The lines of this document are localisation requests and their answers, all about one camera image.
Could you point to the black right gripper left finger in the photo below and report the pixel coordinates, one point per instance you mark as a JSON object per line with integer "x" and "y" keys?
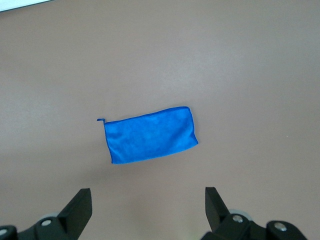
{"x": 62, "y": 225}

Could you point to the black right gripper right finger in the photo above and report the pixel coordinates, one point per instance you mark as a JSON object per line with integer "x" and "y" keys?
{"x": 232, "y": 227}

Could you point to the blue microfibre towel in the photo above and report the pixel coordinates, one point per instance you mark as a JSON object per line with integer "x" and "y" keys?
{"x": 150, "y": 135}

